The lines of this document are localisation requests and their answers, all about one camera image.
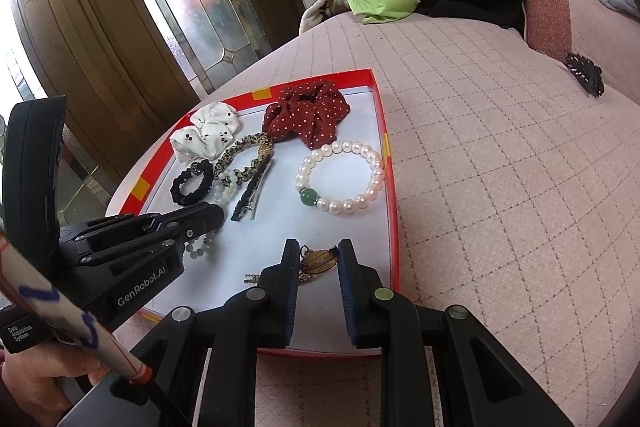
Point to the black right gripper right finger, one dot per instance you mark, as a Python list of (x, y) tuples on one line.
[(437, 362)]

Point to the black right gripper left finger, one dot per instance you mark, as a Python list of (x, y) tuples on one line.
[(203, 363)]

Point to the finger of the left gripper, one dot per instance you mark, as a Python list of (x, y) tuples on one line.
[(115, 230), (185, 225)]

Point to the brown metal hair clip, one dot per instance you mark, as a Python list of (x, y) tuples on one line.
[(312, 262)]

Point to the white patterned scrunchie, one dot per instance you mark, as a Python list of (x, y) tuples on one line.
[(211, 130)]

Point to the red polka dot scrunchie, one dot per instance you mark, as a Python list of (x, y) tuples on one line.
[(311, 111)]

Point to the person's left hand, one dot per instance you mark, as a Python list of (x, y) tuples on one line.
[(30, 395)]

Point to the dark alligator hair clip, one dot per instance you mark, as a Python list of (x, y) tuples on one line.
[(249, 199)]

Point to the red shallow tray box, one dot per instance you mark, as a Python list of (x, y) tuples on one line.
[(248, 246)]

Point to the pink quilted bedspread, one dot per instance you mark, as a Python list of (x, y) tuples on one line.
[(518, 193)]

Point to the brown wooden door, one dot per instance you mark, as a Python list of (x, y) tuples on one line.
[(131, 68)]

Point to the black claw hair clip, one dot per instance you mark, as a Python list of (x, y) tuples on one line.
[(588, 74)]

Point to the pink bolster pillow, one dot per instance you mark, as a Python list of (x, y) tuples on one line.
[(587, 27)]

